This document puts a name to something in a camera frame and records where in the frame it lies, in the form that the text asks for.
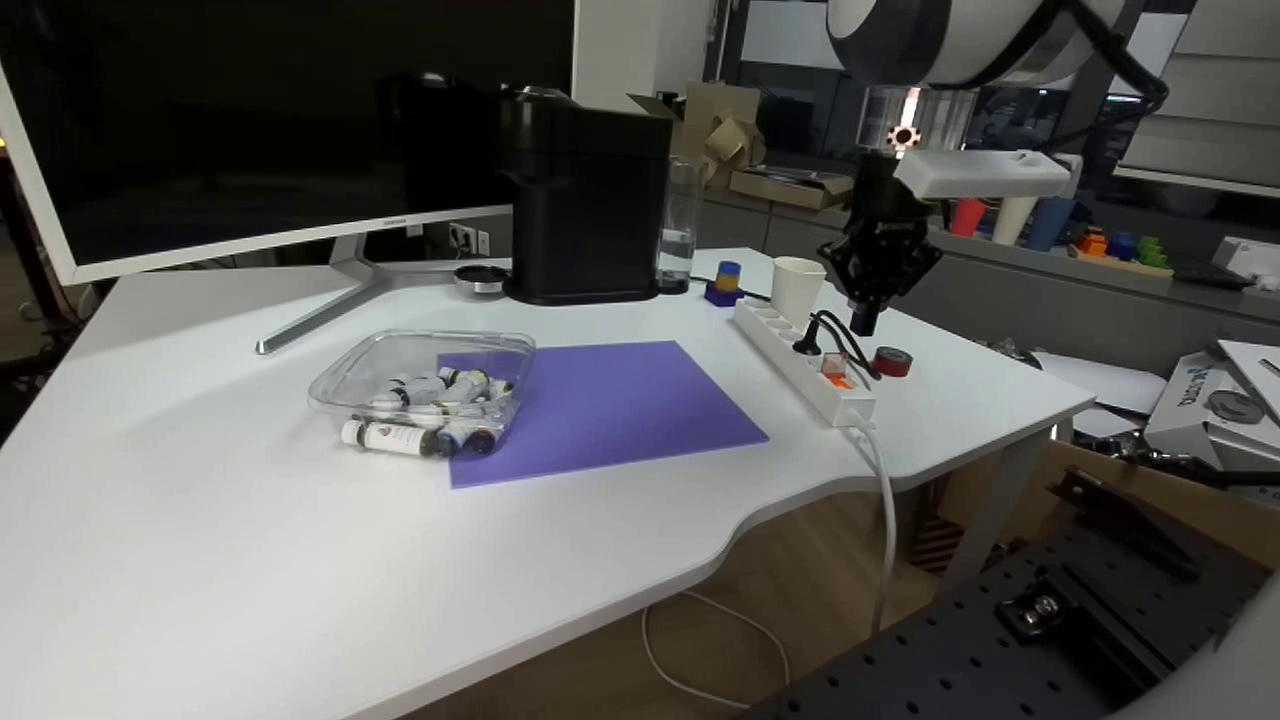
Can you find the blue and yellow small toy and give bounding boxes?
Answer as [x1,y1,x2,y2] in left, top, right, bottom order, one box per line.
[703,258,748,312]

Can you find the black plug with cable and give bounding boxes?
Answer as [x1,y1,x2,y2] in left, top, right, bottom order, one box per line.
[792,304,882,381]

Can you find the silver monitor stand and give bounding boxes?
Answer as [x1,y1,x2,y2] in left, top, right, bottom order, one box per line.
[251,237,393,360]

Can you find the white paper cup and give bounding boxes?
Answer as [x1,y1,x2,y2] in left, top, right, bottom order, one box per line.
[770,253,832,327]

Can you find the white window blind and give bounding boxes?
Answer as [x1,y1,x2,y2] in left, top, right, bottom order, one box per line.
[1109,0,1280,206]

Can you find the purple paper sheet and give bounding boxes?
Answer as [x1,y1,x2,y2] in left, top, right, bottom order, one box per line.
[434,336,777,493]

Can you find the white power strip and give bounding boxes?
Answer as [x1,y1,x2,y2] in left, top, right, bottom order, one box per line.
[730,297,883,432]

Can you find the stack of printed papers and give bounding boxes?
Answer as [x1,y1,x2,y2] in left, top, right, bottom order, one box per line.
[1142,336,1280,472]

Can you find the white power strip cable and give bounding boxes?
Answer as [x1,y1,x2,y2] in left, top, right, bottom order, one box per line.
[637,422,903,717]

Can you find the red plastic cup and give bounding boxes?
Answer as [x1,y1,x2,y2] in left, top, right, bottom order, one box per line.
[945,196,995,243]

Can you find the grey low cabinet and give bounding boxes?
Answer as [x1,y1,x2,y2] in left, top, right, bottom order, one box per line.
[697,196,1280,381]

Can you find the small black mount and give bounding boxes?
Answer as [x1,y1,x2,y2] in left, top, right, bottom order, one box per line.
[991,588,1072,639]

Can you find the flat cardboard tray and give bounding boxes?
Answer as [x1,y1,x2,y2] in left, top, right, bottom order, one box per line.
[730,170,860,217]

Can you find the red and black tape roll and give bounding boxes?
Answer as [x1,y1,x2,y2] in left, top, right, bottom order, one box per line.
[867,340,920,383]

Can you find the large brown cardboard box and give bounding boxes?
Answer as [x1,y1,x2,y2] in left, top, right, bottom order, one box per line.
[1033,436,1280,577]

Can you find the grey table leg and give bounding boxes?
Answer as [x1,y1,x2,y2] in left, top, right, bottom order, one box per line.
[939,426,1072,591]

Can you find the cream plastic cup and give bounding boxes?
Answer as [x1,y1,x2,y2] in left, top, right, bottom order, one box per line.
[988,191,1043,253]

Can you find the white paper sheet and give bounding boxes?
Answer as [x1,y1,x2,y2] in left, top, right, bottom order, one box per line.
[1030,343,1171,422]

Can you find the clear plastic container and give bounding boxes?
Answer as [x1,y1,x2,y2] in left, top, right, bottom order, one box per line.
[303,323,539,463]

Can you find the black perforated breadboard table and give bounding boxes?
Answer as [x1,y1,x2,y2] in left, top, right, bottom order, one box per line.
[755,530,1272,720]

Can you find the clear water tank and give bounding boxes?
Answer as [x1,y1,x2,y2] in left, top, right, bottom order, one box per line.
[656,155,709,287]

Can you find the white box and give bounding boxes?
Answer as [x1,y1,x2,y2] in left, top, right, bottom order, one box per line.
[1208,233,1280,294]

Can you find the white curved computer monitor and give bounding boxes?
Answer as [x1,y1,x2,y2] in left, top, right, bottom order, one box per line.
[0,0,580,287]

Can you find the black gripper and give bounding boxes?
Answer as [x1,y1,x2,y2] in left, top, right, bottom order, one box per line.
[817,150,949,340]

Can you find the black flat device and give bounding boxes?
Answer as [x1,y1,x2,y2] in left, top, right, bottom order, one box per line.
[1168,258,1261,297]

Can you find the white marker with black cap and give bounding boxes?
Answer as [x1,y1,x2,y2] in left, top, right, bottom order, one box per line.
[446,365,520,422]
[367,369,460,422]
[335,414,453,463]
[446,422,509,462]

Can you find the black coffee machine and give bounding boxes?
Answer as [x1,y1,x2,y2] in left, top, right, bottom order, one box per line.
[495,83,680,307]

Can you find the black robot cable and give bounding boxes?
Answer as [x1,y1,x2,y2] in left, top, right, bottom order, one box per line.
[981,0,1171,153]

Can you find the open cardboard box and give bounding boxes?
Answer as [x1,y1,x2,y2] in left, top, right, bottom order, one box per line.
[627,80,770,185]

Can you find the blue plastic cup stack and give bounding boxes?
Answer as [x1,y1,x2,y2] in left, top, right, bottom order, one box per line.
[1022,191,1086,258]

